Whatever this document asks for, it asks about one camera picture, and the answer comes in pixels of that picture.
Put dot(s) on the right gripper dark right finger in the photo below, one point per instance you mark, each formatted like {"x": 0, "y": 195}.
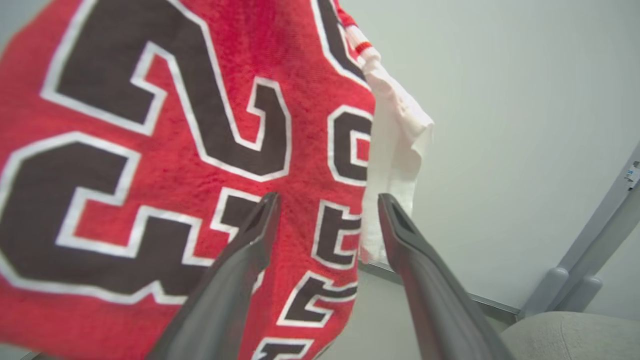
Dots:
{"x": 440, "y": 310}

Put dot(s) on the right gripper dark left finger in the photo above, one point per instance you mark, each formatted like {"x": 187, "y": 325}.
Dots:
{"x": 225, "y": 300}

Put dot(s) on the white garment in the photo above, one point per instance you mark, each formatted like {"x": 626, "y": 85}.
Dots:
{"x": 395, "y": 150}

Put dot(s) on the red jersey with black numbers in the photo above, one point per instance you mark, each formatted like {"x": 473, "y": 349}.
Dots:
{"x": 310, "y": 60}

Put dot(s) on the grey fabric sofa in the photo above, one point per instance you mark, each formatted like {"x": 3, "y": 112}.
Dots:
{"x": 575, "y": 337}

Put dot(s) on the grey metal partition post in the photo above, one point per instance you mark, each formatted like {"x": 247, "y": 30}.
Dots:
{"x": 547, "y": 292}
{"x": 585, "y": 292}

